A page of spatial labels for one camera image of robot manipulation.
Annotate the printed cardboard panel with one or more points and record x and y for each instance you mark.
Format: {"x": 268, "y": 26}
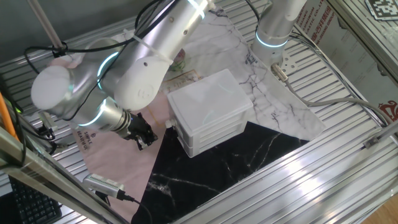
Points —
{"x": 348, "y": 49}

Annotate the metal bracket bar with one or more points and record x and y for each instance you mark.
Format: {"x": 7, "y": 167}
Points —
{"x": 371, "y": 143}

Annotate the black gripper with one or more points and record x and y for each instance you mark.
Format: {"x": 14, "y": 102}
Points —
{"x": 138, "y": 126}

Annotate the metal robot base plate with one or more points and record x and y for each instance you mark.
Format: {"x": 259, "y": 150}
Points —
{"x": 289, "y": 63}

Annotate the silver depth camera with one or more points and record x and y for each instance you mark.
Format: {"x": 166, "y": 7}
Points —
{"x": 46, "y": 119}
{"x": 102, "y": 184}

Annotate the white plastic drawer cabinet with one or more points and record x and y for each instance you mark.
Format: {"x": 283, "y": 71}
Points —
{"x": 208, "y": 102}

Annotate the black keyboard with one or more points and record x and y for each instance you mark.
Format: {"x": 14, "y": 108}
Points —
{"x": 34, "y": 205}

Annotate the aluminium frame post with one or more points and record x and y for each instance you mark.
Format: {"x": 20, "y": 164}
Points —
{"x": 37, "y": 174}

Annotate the drawer with white knob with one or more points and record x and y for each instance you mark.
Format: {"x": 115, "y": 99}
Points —
{"x": 170, "y": 123}

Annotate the aluminium frame rail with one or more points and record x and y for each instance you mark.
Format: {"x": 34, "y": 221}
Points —
{"x": 367, "y": 37}

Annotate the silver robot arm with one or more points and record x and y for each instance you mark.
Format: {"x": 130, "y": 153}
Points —
{"x": 149, "y": 74}

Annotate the thin metal rod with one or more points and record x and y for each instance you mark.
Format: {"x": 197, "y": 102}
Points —
{"x": 46, "y": 25}

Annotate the black white marker tag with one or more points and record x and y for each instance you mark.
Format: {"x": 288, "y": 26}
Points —
{"x": 384, "y": 7}

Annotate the marble pink black patterned tablecloth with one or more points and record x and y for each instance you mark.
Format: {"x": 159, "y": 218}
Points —
{"x": 217, "y": 174}

